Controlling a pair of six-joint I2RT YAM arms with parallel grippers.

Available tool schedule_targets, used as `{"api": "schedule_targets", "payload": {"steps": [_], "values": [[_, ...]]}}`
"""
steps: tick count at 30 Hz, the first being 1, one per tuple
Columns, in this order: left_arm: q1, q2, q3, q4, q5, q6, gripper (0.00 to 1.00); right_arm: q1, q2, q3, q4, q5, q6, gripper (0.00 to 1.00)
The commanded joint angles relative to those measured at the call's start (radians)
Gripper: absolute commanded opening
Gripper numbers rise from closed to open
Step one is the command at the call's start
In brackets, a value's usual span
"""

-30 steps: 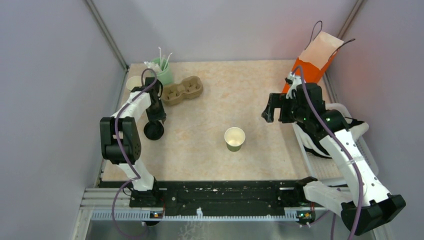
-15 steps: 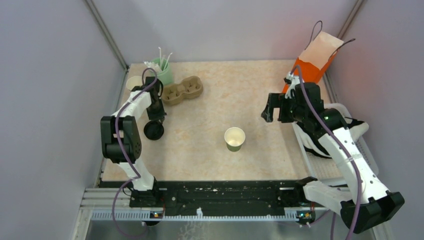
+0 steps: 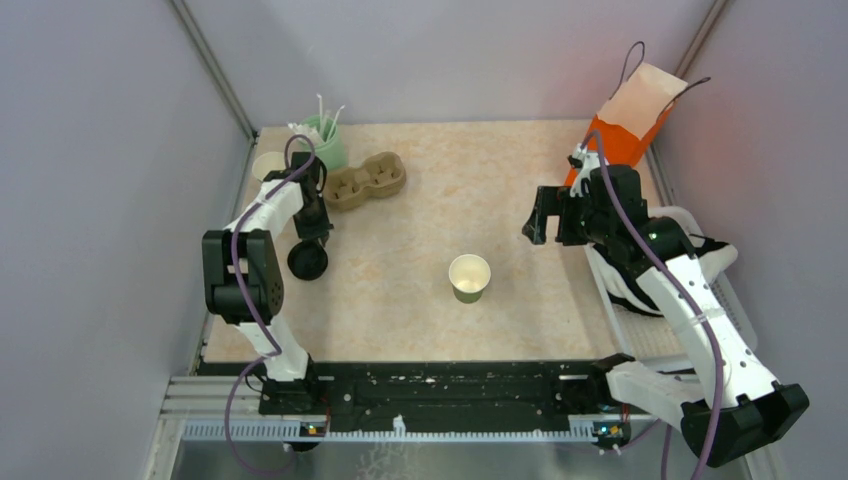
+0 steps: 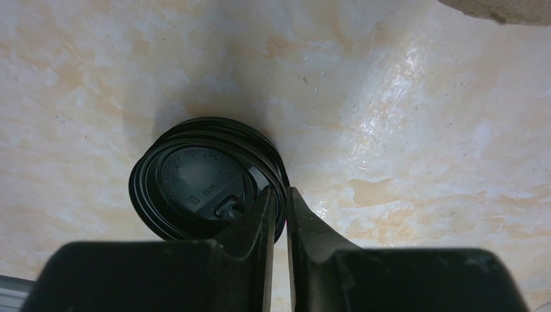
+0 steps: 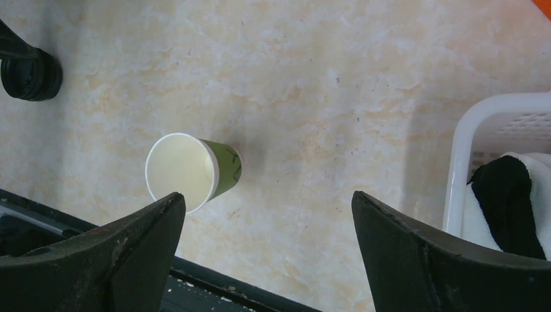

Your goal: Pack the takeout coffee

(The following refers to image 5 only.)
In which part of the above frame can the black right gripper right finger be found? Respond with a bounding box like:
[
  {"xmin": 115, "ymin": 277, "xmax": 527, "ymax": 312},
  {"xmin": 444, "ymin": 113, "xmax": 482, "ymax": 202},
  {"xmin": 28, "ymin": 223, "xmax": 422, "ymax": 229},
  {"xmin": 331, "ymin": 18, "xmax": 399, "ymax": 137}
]
[{"xmin": 352, "ymin": 191, "xmax": 550, "ymax": 311}]

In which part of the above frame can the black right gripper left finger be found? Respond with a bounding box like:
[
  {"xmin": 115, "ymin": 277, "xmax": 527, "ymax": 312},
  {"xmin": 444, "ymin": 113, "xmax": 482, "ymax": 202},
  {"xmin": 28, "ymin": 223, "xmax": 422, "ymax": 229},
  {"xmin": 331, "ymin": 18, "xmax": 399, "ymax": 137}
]
[{"xmin": 1, "ymin": 192, "xmax": 186, "ymax": 311}]

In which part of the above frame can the green paper coffee cup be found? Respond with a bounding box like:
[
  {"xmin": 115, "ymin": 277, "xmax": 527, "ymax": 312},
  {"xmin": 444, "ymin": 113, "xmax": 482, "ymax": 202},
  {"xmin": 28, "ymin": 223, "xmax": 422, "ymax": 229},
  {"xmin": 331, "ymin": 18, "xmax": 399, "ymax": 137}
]
[{"xmin": 144, "ymin": 133, "xmax": 243, "ymax": 214}]

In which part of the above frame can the black white cloth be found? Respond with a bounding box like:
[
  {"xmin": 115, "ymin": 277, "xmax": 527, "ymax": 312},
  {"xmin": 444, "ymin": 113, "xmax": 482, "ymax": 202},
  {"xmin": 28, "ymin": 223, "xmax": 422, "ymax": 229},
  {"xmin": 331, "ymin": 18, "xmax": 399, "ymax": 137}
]
[{"xmin": 460, "ymin": 152, "xmax": 550, "ymax": 261}]

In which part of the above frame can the white plastic basket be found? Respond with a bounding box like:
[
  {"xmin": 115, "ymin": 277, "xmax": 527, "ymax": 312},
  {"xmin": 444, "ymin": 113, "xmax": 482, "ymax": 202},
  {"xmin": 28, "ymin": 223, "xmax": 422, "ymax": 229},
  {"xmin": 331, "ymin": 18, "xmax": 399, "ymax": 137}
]
[{"xmin": 442, "ymin": 92, "xmax": 550, "ymax": 237}]

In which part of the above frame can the stack of black lids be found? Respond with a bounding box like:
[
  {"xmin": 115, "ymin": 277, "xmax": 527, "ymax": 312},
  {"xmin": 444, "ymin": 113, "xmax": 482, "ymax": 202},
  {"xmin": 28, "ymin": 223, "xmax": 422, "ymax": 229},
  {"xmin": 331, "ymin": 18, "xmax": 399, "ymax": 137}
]
[{"xmin": 1, "ymin": 49, "xmax": 63, "ymax": 101}]

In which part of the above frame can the orange paper bag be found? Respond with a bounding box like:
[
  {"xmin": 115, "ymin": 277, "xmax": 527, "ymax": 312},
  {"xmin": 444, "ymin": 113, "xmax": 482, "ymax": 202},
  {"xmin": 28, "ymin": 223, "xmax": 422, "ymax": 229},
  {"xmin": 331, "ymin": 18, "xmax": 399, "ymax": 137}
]
[{"xmin": 532, "ymin": 0, "xmax": 551, "ymax": 20}]

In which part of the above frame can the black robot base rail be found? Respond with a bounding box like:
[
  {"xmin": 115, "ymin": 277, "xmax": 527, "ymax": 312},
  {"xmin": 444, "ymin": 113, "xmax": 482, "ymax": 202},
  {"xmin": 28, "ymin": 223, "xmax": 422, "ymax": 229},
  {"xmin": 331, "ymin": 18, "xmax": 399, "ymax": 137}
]
[{"xmin": 1, "ymin": 192, "xmax": 308, "ymax": 311}]

